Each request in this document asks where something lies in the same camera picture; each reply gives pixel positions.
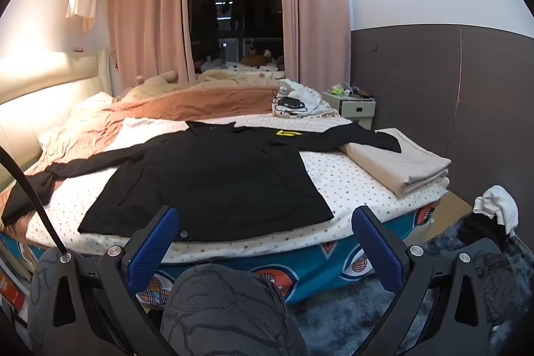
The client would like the pink curtain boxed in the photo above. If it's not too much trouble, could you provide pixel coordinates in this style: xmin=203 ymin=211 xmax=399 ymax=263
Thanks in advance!
xmin=277 ymin=0 xmax=353 ymax=87
xmin=106 ymin=0 xmax=201 ymax=83

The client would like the grey shaggy rug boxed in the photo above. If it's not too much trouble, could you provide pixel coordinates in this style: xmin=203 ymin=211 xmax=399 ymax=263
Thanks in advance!
xmin=288 ymin=214 xmax=534 ymax=356

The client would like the white cloth pile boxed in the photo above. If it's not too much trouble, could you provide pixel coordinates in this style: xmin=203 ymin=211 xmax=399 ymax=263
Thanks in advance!
xmin=272 ymin=78 xmax=338 ymax=119

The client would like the black charger device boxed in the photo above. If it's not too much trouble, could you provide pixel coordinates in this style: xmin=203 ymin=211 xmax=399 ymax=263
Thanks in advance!
xmin=279 ymin=97 xmax=310 ymax=111

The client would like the person's leg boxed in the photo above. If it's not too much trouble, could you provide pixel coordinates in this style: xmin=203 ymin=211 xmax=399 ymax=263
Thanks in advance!
xmin=161 ymin=264 xmax=307 ymax=356
xmin=28 ymin=248 xmax=80 ymax=356

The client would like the person's left leg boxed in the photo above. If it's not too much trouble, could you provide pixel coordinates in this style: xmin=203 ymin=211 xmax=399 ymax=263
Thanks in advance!
xmin=28 ymin=248 xmax=80 ymax=356

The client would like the cream padded headboard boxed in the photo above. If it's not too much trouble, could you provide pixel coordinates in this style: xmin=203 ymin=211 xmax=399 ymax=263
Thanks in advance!
xmin=0 ymin=49 xmax=113 ymax=190

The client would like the white crumpled cloth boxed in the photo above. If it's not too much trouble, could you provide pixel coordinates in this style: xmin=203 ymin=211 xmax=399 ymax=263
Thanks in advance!
xmin=473 ymin=185 xmax=519 ymax=237

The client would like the white nightstand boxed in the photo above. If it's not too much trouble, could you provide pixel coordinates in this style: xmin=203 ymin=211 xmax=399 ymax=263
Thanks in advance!
xmin=322 ymin=89 xmax=376 ymax=130

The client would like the beige duvet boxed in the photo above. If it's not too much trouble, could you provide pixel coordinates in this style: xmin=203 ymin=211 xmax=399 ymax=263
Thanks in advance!
xmin=121 ymin=68 xmax=288 ymax=102

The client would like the beige folded cloth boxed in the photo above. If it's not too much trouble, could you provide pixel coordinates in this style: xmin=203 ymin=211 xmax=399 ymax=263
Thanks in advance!
xmin=339 ymin=129 xmax=453 ymax=198

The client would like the black jacket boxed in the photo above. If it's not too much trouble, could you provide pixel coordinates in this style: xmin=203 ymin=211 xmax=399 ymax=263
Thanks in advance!
xmin=1 ymin=121 xmax=402 ymax=244

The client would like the brown plush toy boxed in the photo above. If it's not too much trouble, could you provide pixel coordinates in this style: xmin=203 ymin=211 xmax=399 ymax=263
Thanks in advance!
xmin=241 ymin=47 xmax=276 ymax=67

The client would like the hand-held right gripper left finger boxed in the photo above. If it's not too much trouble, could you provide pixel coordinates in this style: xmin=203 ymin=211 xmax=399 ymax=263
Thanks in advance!
xmin=50 ymin=206 xmax=181 ymax=356

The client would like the red box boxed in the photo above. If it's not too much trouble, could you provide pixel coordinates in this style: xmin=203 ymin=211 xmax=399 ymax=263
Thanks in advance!
xmin=0 ymin=268 xmax=26 ymax=313

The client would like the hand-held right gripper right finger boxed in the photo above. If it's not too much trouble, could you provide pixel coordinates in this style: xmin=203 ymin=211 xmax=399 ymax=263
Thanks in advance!
xmin=351 ymin=206 xmax=507 ymax=356

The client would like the white dotted blanket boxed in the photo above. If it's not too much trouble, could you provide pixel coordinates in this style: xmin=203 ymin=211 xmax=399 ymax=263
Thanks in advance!
xmin=25 ymin=115 xmax=451 ymax=263

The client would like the beige plush toy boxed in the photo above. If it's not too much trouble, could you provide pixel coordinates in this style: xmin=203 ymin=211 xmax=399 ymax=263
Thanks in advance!
xmin=136 ymin=70 xmax=181 ymax=86

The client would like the person's right leg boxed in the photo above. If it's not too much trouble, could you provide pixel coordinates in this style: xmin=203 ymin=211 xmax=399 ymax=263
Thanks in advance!
xmin=161 ymin=264 xmax=307 ymax=356

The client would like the black cable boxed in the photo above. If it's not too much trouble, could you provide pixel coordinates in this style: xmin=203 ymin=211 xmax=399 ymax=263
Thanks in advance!
xmin=0 ymin=145 xmax=68 ymax=257

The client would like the orange quilt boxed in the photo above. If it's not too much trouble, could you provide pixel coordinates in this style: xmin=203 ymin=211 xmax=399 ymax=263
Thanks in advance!
xmin=0 ymin=85 xmax=288 ymax=244

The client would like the white pillow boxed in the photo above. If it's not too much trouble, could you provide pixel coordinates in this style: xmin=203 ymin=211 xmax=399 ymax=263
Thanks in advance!
xmin=39 ymin=91 xmax=113 ymax=148

